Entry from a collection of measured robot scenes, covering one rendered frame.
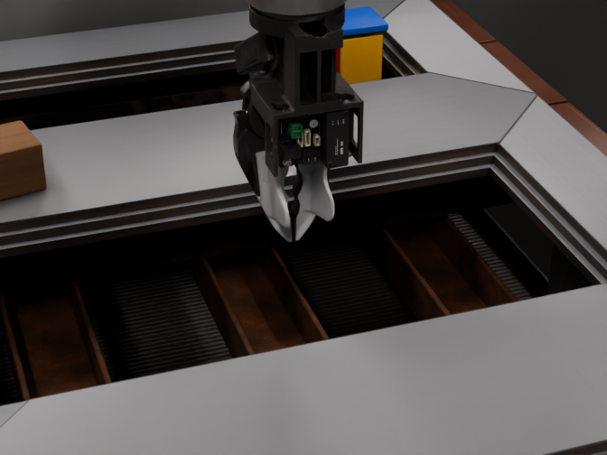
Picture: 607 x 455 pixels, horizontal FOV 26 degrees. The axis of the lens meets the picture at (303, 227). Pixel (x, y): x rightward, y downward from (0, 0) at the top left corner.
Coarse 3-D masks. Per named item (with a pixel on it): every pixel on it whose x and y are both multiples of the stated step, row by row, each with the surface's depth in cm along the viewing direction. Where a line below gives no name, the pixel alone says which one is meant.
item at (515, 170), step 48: (192, 48) 155; (384, 48) 159; (0, 96) 149; (240, 192) 127; (288, 192) 128; (336, 192) 129; (384, 192) 131; (528, 192) 128; (0, 240) 120; (48, 240) 121; (96, 240) 123; (576, 240) 120
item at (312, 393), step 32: (288, 352) 103; (320, 352) 103; (256, 384) 100; (288, 384) 100; (320, 384) 100; (352, 384) 100; (288, 416) 97; (320, 416) 97; (352, 416) 97; (288, 448) 94; (320, 448) 94; (352, 448) 94; (384, 448) 94
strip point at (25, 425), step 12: (24, 408) 97; (12, 420) 96; (24, 420) 96; (36, 420) 96; (0, 432) 95; (12, 432) 95; (24, 432) 95; (36, 432) 95; (0, 444) 94; (12, 444) 94; (24, 444) 94; (36, 444) 94
